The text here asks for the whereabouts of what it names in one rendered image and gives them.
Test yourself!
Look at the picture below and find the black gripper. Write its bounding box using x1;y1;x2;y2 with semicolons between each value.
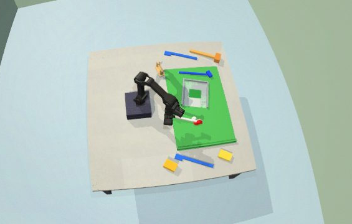
163;107;173;126

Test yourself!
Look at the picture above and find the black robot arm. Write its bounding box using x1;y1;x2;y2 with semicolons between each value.
133;72;185;118

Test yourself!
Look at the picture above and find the green flat mat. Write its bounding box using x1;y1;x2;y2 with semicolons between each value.
164;66;235;148

